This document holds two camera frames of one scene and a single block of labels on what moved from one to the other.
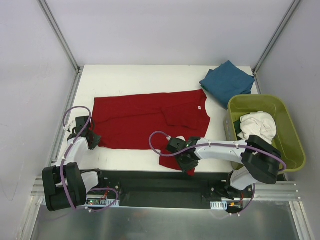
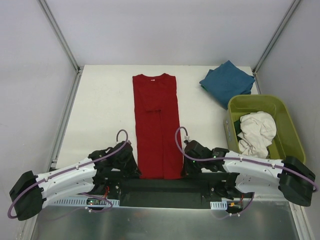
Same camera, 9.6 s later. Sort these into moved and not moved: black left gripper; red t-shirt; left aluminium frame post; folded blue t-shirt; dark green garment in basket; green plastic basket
Moved: black left gripper; red t-shirt
Not moved: dark green garment in basket; folded blue t-shirt; left aluminium frame post; green plastic basket
